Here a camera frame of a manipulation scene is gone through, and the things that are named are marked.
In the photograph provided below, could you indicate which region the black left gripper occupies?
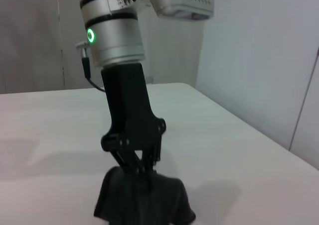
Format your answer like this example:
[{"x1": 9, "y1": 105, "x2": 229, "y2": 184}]
[{"x1": 101, "y1": 63, "x2": 166, "y2": 175}]

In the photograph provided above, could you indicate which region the dark rag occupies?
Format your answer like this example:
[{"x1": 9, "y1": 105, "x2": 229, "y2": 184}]
[{"x1": 93, "y1": 166, "x2": 196, "y2": 225}]

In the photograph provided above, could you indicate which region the black cable with metal connector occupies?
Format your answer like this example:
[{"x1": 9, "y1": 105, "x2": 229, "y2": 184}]
[{"x1": 74, "y1": 42, "x2": 107, "y2": 93}]

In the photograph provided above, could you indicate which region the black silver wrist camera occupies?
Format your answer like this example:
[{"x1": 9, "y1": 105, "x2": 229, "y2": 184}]
[{"x1": 138, "y1": 0, "x2": 215, "y2": 20}]

